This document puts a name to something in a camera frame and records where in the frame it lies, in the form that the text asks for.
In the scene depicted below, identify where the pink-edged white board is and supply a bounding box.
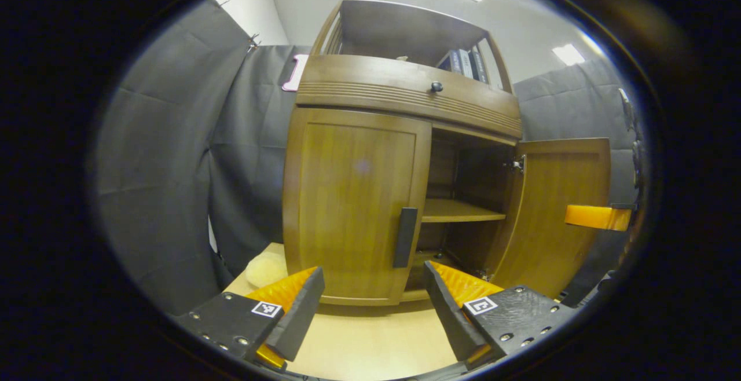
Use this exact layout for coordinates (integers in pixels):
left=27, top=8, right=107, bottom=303
left=282, top=54, right=309, bottom=92

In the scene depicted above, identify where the small ceiling light panel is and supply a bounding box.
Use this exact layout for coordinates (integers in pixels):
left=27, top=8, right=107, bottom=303
left=552, top=43, right=586, bottom=67

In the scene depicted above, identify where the cream round cushion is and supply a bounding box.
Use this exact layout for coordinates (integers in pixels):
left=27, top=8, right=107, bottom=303
left=245, top=252, right=288, bottom=288

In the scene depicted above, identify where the wooden cabinet drawer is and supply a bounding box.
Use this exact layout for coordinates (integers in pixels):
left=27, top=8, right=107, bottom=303
left=295, top=54, right=523, bottom=140

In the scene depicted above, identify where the dark blue book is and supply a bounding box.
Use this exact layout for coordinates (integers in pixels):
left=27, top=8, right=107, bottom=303
left=469, top=51, right=490, bottom=85
left=438, top=51, right=463, bottom=75

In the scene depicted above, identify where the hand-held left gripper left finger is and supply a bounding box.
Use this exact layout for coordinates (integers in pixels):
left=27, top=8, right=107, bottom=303
left=174, top=266, right=326, bottom=375

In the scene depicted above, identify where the wooden inner cabinet shelf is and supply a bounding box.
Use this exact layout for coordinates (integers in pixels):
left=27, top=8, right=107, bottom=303
left=421, top=199, right=507, bottom=224

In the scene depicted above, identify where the wooden shoe cabinet door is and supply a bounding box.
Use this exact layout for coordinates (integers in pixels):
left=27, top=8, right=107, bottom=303
left=491, top=138, right=611, bottom=299
left=282, top=107, right=432, bottom=306

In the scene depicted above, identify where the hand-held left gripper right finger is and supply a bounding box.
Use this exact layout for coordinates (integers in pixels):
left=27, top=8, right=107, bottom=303
left=423, top=261, right=582, bottom=370

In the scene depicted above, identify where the wooden double-door shoe cabinet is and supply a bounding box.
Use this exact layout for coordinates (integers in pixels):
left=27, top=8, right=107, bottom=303
left=282, top=0, right=611, bottom=306

